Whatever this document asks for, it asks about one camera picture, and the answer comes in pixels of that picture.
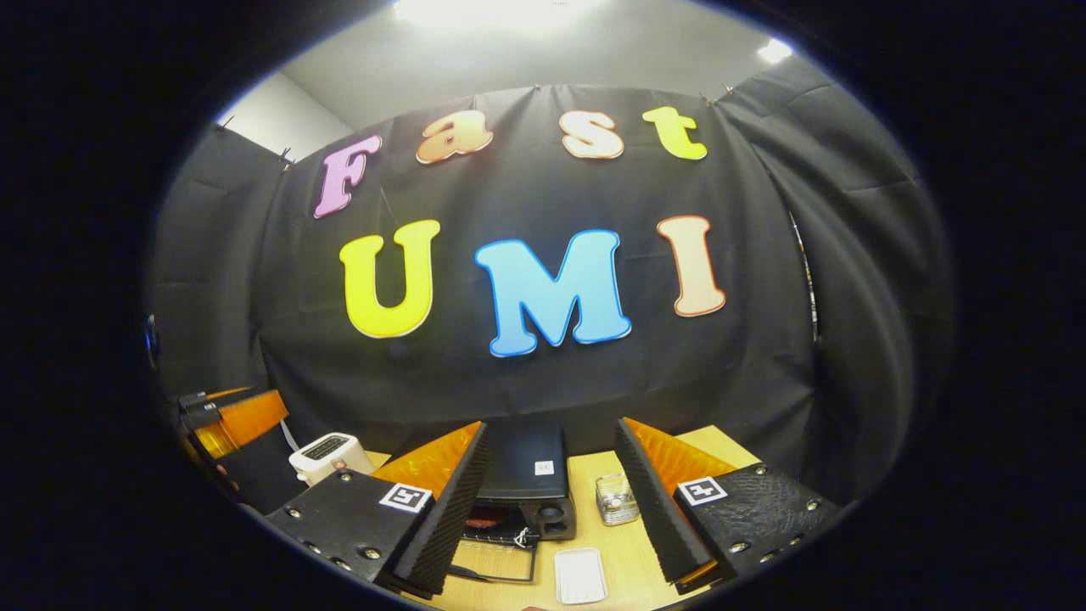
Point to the black electric oven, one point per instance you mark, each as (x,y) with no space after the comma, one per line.
(526,467)

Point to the large ceiling light panel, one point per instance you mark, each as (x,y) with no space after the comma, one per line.
(501,13)

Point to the reddish brown meat piece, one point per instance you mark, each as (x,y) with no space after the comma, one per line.
(488,518)

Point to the clear glass jar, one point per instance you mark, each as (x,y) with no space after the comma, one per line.
(617,501)

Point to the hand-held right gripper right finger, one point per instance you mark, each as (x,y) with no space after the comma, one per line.
(657,509)

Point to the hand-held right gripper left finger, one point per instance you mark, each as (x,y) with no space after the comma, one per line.
(441,518)

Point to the small ceiling light panel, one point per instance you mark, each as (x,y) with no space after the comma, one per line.
(775,51)

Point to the white toaster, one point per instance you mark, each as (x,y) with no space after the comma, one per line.
(327,458)

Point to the white food tray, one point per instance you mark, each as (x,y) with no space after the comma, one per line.
(581,577)

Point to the black backdrop cloth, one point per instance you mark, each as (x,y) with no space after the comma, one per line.
(509,399)

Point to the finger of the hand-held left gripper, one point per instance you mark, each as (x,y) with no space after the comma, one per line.
(199,399)
(246,420)

